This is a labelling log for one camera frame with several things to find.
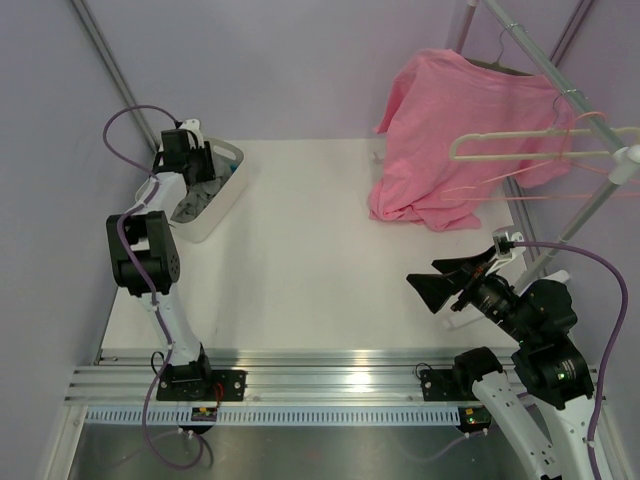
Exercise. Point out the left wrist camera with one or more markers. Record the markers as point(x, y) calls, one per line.
point(193, 126)

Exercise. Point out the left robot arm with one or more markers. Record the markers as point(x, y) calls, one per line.
point(145, 262)

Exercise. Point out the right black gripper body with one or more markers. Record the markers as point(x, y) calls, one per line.
point(472, 287)

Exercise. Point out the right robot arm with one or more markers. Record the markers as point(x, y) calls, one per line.
point(548, 364)

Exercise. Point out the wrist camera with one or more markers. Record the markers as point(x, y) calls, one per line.
point(505, 245)
point(193, 126)

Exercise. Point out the pink t shirt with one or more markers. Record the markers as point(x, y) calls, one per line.
point(437, 97)

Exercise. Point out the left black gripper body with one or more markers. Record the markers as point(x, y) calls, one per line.
point(202, 161)

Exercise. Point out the pink wire hanger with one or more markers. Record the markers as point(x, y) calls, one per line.
point(529, 174)

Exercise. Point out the white plastic bin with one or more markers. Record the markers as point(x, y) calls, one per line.
point(199, 229)

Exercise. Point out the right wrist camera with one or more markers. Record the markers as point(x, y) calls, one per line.
point(505, 245)

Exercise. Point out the cream hanger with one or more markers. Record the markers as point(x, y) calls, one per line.
point(552, 144)

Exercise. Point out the grey t shirt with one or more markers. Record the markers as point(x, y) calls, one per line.
point(200, 195)

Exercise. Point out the slotted cable duct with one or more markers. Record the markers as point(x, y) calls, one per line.
point(421, 415)

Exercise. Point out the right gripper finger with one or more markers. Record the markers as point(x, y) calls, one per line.
point(451, 265)
point(436, 289)

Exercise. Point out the clothes rack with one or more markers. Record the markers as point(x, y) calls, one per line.
point(577, 101)

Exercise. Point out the aluminium mounting rail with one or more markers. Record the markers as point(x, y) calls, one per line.
point(274, 377)

